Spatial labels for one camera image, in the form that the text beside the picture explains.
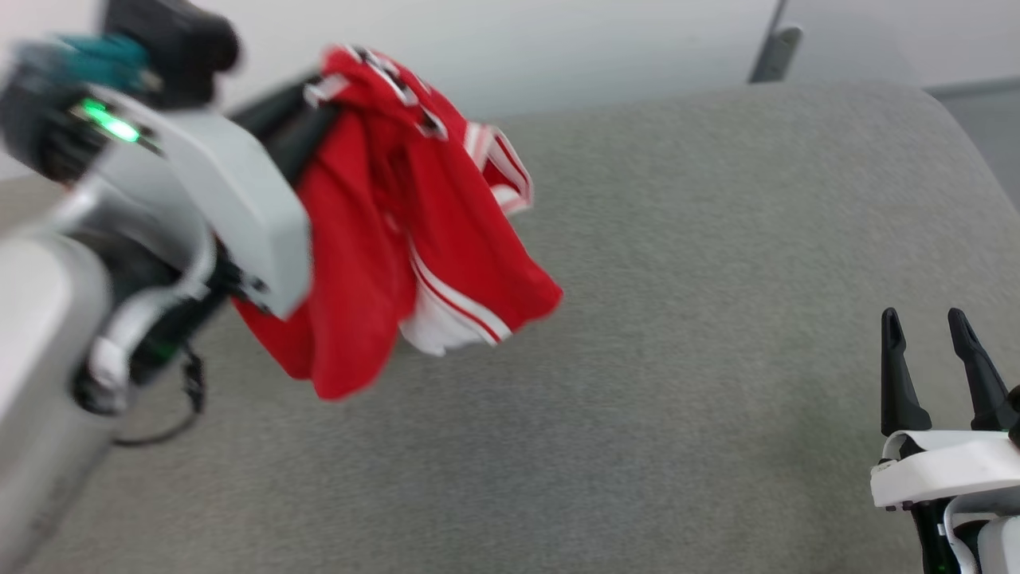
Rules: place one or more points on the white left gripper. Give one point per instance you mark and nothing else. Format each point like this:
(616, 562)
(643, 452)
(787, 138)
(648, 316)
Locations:
(239, 207)

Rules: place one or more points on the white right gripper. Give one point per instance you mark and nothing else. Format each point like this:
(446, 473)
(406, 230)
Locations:
(948, 466)

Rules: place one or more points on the red white-trimmed garment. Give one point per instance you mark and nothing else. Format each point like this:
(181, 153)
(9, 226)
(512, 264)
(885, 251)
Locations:
(446, 239)

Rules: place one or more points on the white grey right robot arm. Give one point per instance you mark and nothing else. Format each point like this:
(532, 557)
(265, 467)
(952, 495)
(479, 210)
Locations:
(1002, 550)

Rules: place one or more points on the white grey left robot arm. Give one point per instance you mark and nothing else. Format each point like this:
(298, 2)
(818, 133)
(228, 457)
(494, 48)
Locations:
(40, 359)

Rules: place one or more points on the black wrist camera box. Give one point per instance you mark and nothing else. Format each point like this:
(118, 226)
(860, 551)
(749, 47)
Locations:
(171, 44)

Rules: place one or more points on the dark grey metal post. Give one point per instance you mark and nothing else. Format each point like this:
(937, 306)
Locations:
(777, 54)

